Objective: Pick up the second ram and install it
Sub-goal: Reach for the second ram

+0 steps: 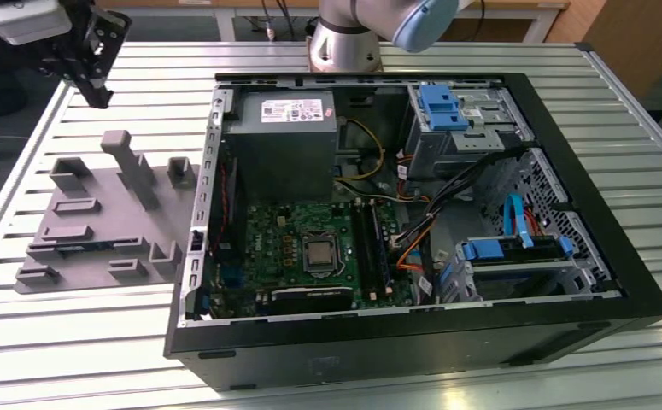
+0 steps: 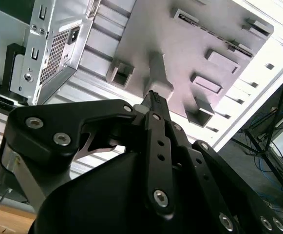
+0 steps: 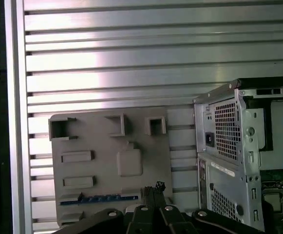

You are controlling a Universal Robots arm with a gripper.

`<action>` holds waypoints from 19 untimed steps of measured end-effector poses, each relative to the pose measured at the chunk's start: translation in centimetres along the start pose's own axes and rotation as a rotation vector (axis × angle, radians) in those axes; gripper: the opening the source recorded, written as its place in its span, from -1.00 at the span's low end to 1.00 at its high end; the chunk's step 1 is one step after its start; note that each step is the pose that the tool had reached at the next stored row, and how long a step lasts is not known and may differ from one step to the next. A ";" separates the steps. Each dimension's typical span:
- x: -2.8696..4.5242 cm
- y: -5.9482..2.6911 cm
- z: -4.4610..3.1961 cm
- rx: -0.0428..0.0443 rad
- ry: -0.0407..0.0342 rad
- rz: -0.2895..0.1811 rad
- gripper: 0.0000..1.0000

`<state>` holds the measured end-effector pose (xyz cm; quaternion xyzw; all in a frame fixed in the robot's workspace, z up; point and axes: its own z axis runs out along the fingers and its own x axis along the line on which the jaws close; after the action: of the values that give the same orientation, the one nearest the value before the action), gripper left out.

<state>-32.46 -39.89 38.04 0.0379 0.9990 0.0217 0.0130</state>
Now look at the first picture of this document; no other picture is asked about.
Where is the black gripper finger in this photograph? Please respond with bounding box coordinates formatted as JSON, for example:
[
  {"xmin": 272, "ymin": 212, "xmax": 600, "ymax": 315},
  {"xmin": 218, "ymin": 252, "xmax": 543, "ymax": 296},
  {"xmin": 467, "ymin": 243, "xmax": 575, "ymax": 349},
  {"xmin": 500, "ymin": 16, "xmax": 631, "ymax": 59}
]
[
  {"xmin": 61, "ymin": 74, "xmax": 101, "ymax": 108},
  {"xmin": 93, "ymin": 8, "xmax": 133, "ymax": 109}
]

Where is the black RAM slot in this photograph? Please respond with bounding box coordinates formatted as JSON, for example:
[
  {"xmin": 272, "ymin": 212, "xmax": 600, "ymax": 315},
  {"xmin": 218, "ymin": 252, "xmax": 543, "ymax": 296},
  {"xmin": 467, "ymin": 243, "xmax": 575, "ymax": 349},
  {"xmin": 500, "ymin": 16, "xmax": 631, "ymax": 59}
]
[{"xmin": 351, "ymin": 198, "xmax": 377, "ymax": 300}]

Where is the grey parts rack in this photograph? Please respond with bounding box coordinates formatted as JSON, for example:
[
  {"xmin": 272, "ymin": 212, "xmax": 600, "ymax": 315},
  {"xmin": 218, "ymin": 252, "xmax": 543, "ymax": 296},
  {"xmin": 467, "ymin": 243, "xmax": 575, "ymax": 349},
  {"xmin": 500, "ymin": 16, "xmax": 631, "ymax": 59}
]
[{"xmin": 13, "ymin": 129, "xmax": 201, "ymax": 295}]

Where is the grey power supply unit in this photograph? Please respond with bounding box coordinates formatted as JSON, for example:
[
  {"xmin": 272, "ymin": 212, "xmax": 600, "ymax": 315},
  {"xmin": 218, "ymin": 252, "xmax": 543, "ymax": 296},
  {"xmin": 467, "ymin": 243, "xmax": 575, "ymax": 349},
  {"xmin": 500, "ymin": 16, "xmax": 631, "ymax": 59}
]
[{"xmin": 220, "ymin": 87, "xmax": 340, "ymax": 202}]

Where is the green motherboard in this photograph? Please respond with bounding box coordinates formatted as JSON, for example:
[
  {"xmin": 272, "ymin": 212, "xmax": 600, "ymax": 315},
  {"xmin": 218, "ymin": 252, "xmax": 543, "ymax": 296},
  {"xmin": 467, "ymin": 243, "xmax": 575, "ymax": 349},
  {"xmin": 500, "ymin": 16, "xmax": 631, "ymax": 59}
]
[{"xmin": 209, "ymin": 196, "xmax": 423, "ymax": 319}]

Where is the silver CPU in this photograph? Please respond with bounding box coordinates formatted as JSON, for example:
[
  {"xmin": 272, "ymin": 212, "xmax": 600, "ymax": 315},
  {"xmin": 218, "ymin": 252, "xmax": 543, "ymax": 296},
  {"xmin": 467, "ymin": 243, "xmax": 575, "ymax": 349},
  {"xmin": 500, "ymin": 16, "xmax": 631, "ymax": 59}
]
[{"xmin": 305, "ymin": 242, "xmax": 334, "ymax": 266}]

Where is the CPU socket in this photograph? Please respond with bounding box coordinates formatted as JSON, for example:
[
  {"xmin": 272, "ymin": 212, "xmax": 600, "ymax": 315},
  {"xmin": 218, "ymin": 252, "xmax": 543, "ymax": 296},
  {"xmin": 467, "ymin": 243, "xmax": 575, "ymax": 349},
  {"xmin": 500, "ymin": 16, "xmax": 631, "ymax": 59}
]
[{"xmin": 297, "ymin": 229, "xmax": 347, "ymax": 281}]

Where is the blue drive bay latch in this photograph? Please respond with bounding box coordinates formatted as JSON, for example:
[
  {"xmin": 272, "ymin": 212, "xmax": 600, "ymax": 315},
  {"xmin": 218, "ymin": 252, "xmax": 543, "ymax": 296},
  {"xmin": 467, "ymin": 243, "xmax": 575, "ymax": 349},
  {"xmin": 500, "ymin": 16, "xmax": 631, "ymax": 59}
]
[{"xmin": 419, "ymin": 84, "xmax": 469, "ymax": 132}]

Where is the black graphics card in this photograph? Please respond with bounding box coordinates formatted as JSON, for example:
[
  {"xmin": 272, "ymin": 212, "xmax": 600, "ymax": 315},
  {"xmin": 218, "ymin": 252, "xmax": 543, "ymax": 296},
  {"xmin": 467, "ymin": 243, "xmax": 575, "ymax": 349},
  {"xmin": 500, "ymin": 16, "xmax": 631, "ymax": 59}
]
[{"xmin": 265, "ymin": 285, "xmax": 355, "ymax": 316}]

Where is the metal drive cage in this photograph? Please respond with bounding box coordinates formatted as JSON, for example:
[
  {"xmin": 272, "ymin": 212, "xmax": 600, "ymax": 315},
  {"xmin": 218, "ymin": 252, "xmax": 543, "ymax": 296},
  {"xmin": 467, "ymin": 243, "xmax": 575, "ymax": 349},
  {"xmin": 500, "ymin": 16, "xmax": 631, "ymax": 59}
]
[{"xmin": 403, "ymin": 83, "xmax": 536, "ymax": 180}]

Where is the hard disk in blue carrier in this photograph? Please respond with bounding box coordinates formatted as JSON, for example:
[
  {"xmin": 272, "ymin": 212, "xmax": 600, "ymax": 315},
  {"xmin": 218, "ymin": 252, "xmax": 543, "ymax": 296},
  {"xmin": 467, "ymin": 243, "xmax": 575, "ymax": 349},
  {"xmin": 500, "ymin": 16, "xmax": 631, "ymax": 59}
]
[{"xmin": 459, "ymin": 237, "xmax": 572, "ymax": 262}]

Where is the black PC case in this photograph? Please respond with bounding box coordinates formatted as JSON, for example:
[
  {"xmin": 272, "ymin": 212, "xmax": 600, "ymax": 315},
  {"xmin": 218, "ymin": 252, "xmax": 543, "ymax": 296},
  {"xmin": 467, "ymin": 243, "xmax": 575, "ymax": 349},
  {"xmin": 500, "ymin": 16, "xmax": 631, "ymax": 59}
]
[{"xmin": 161, "ymin": 71, "xmax": 662, "ymax": 392}]

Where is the metal disk bay cage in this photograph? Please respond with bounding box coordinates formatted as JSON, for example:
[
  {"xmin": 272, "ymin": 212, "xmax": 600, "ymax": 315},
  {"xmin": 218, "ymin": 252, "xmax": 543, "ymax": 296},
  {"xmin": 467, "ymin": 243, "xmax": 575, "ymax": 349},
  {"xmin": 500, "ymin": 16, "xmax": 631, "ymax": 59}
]
[{"xmin": 453, "ymin": 238, "xmax": 596, "ymax": 302}]

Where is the wooden cabinet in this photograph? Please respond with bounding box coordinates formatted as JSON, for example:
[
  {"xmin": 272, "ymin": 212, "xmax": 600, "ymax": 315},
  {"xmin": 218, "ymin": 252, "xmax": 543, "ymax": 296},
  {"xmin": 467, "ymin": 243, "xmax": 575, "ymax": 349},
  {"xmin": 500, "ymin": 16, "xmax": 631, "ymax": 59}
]
[{"xmin": 544, "ymin": 0, "xmax": 662, "ymax": 102}]

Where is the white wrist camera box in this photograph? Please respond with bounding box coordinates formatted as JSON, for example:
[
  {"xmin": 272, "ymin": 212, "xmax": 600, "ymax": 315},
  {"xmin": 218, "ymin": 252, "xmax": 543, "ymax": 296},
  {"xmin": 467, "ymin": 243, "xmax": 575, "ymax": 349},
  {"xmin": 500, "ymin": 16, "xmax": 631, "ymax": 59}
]
[{"xmin": 0, "ymin": 0, "xmax": 73, "ymax": 46}]

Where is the hanging grey-tipped cable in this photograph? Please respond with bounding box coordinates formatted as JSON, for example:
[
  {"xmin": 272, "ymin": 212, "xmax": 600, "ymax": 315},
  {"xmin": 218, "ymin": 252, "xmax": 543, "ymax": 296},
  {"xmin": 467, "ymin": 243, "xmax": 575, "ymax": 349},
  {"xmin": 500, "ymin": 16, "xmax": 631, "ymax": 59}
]
[{"xmin": 258, "ymin": 0, "xmax": 285, "ymax": 43}]

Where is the red wire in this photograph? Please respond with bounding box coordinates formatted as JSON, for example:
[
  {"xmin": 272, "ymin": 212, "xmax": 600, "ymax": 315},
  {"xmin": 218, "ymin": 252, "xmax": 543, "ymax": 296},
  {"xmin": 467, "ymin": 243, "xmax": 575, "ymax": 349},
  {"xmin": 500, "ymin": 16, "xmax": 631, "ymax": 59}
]
[{"xmin": 218, "ymin": 161, "xmax": 234, "ymax": 227}]

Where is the yellow wire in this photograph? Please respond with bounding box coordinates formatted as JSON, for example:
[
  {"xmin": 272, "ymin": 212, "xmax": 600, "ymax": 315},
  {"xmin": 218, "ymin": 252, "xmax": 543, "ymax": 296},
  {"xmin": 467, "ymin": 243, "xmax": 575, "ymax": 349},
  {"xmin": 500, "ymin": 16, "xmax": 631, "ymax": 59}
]
[{"xmin": 332, "ymin": 118, "xmax": 385, "ymax": 183}]

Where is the orange wire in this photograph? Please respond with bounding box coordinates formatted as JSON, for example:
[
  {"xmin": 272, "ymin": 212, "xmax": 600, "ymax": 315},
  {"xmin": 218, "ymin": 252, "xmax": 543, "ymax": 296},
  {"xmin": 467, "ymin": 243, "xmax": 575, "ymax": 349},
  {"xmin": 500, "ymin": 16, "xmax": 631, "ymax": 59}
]
[{"xmin": 395, "ymin": 238, "xmax": 423, "ymax": 271}]

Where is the wooden desk white frame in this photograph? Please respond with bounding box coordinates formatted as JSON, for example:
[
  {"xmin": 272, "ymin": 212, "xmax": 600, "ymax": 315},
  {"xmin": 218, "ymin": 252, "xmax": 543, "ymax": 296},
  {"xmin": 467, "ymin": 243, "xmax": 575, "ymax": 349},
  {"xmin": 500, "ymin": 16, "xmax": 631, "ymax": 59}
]
[{"xmin": 0, "ymin": 0, "xmax": 572, "ymax": 44}]

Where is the blue data wire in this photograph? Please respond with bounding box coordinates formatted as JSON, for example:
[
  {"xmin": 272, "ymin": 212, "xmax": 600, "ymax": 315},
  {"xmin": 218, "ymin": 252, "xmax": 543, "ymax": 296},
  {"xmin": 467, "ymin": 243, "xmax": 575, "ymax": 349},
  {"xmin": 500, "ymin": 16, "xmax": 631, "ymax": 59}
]
[{"xmin": 501, "ymin": 194, "xmax": 536, "ymax": 249}]

